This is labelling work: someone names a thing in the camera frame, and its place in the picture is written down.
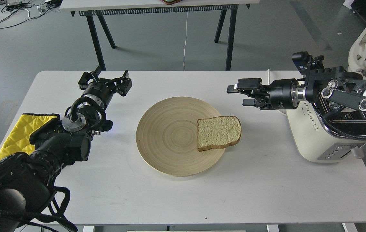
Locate hanging white cable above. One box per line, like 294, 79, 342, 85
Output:
183, 12, 189, 71

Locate brown object on back table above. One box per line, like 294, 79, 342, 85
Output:
161, 0, 182, 5

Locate cream chrome two-slot toaster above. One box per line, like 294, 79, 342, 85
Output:
286, 98, 366, 163

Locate floor cables and adapters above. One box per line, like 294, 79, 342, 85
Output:
0, 0, 63, 33

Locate slice of white bread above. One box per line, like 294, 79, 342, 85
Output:
197, 116, 242, 152

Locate white table with black legs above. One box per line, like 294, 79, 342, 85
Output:
59, 0, 259, 71

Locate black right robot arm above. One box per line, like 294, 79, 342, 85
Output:
226, 51, 366, 140

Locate yellow quilted cloth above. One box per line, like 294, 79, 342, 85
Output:
0, 113, 60, 160

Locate round bamboo plate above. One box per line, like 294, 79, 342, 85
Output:
136, 97, 225, 177

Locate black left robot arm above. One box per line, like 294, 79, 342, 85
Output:
0, 66, 132, 232

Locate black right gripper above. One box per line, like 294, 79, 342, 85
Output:
227, 78, 305, 110

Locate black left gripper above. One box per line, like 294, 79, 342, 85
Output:
78, 66, 132, 110

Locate white toaster power cord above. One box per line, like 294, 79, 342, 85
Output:
267, 69, 288, 116

